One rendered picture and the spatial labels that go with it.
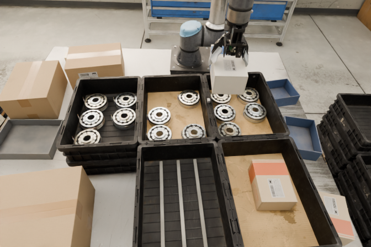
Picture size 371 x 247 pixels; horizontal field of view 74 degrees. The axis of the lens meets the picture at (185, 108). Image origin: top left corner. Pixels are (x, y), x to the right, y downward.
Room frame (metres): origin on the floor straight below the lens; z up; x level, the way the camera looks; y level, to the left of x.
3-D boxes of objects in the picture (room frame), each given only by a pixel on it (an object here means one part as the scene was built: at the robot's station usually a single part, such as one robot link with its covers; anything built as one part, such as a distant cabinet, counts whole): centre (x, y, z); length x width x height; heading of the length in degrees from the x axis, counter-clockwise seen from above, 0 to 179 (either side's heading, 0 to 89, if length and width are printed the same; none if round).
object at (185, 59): (1.24, -0.01, 0.85); 0.15 x 0.15 x 0.10
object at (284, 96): (1.04, -0.52, 0.74); 0.20 x 0.15 x 0.07; 104
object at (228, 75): (0.78, -0.16, 1.10); 0.20 x 0.12 x 0.09; 1
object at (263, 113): (0.78, -0.33, 0.86); 0.10 x 0.10 x 0.01
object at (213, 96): (0.87, -0.17, 0.86); 0.10 x 0.10 x 0.01
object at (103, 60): (1.17, 0.54, 0.78); 0.30 x 0.22 x 0.16; 103
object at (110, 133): (0.70, 0.35, 0.87); 0.40 x 0.30 x 0.11; 7
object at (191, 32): (1.24, -0.02, 0.97); 0.13 x 0.12 x 0.14; 91
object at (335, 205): (0.35, -0.56, 0.74); 0.16 x 0.12 x 0.07; 170
